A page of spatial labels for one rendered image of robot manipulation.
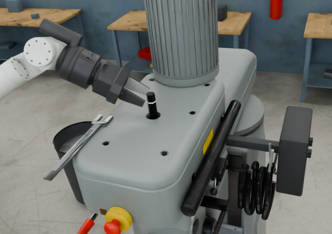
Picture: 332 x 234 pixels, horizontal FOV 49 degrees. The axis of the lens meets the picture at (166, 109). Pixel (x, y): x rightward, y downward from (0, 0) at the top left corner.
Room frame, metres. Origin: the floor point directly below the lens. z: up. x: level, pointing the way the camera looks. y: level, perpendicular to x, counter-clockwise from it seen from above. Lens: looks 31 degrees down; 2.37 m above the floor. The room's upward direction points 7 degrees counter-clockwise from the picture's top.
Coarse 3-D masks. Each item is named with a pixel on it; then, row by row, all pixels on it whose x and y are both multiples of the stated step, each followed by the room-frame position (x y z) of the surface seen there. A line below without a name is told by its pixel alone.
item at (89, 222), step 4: (92, 216) 0.64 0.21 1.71; (96, 216) 0.65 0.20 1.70; (88, 220) 0.62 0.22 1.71; (92, 220) 0.63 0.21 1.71; (84, 224) 0.61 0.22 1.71; (88, 224) 0.61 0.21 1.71; (92, 224) 0.62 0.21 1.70; (80, 228) 0.61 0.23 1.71; (84, 228) 0.60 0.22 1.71; (88, 228) 0.61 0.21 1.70; (80, 232) 0.59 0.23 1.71; (84, 232) 0.59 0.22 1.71
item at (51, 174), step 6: (96, 120) 0.77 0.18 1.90; (108, 120) 0.77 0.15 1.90; (96, 126) 0.75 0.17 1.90; (102, 126) 0.75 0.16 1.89; (90, 132) 0.72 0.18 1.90; (84, 138) 0.70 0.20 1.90; (90, 138) 0.71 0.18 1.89; (78, 144) 0.68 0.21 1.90; (84, 144) 0.68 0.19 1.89; (72, 150) 0.66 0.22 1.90; (78, 150) 0.66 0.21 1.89; (66, 156) 0.64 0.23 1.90; (72, 156) 0.64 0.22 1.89; (60, 162) 0.62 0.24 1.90; (66, 162) 0.62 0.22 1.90; (54, 168) 0.60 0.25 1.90; (60, 168) 0.60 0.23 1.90; (48, 174) 0.59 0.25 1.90; (54, 174) 0.58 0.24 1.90; (48, 180) 0.57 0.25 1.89
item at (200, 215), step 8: (200, 208) 0.76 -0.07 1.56; (200, 216) 0.76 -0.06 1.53; (136, 224) 0.72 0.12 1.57; (192, 224) 0.70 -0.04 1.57; (200, 224) 0.75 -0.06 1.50; (136, 232) 0.73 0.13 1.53; (144, 232) 0.71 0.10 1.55; (152, 232) 0.70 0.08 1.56; (160, 232) 0.69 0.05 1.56; (168, 232) 0.68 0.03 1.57; (176, 232) 0.68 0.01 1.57; (184, 232) 0.68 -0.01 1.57; (192, 232) 0.69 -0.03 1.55; (200, 232) 0.75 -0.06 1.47
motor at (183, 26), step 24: (144, 0) 1.00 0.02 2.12; (168, 0) 0.92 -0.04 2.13; (192, 0) 0.91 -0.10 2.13; (216, 0) 0.98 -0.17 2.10; (168, 24) 0.91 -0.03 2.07; (192, 24) 0.91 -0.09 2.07; (216, 24) 0.98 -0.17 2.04; (168, 48) 0.92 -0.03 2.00; (192, 48) 0.91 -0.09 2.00; (216, 48) 0.96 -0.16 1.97; (168, 72) 0.92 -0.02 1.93; (192, 72) 0.91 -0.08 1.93; (216, 72) 0.95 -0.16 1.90
